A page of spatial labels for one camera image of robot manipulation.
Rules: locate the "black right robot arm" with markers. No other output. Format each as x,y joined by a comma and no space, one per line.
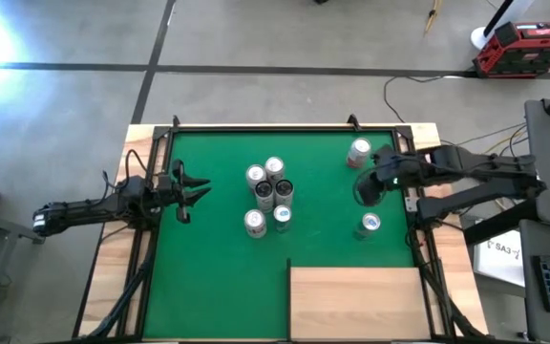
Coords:
471,167

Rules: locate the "silver Diet Coke can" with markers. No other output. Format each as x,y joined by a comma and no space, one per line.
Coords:
255,221
274,167

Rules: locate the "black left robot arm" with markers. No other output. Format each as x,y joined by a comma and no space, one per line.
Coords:
84,210

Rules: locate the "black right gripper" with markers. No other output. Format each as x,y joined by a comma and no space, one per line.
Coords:
389,172

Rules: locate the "white paper sign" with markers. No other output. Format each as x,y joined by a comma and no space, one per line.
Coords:
499,258

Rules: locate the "black foreground frame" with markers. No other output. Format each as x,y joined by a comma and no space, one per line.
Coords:
356,306

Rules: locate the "blue silver Red Bull can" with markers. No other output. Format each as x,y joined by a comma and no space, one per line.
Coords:
370,222
282,215

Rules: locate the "Celsius energy drink can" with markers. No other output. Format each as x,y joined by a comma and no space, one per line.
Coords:
284,187
264,191

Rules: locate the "red black tool case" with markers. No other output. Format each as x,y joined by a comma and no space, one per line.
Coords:
525,50

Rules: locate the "white tower fan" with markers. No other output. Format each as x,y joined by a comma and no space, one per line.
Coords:
480,37

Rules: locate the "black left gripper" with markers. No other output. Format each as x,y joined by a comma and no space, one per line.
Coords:
166,188

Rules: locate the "red soda can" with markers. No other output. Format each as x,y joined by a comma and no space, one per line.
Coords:
358,150

